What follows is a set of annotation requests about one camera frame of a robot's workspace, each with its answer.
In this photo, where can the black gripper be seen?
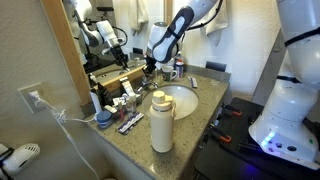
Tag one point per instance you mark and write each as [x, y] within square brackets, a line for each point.
[150, 64]

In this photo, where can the chrome faucet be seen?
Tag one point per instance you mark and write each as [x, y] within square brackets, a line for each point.
[145, 84]

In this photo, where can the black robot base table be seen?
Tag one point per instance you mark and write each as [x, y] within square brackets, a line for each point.
[242, 158]

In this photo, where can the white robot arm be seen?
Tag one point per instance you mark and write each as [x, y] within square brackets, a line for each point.
[279, 129]

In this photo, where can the clear drinking glass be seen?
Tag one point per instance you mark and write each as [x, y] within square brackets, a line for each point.
[158, 78]

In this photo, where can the white and green mug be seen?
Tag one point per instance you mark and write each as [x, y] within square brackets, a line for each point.
[168, 73]

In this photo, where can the cream insulated water bottle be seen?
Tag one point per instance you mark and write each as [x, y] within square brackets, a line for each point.
[162, 114]

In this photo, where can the white oval sink basin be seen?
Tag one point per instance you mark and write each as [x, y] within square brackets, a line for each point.
[186, 99]

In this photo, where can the blue round jar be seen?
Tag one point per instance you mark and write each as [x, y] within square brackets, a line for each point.
[104, 119]

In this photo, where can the white hanging towel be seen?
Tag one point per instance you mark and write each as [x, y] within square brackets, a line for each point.
[219, 21]

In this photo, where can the orange black clamp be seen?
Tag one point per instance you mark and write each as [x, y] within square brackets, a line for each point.
[231, 109]
[220, 135]

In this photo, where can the white hair dryer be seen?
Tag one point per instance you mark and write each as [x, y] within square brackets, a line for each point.
[13, 161]

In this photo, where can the white wall outlet plug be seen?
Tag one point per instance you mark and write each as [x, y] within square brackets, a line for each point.
[35, 96]

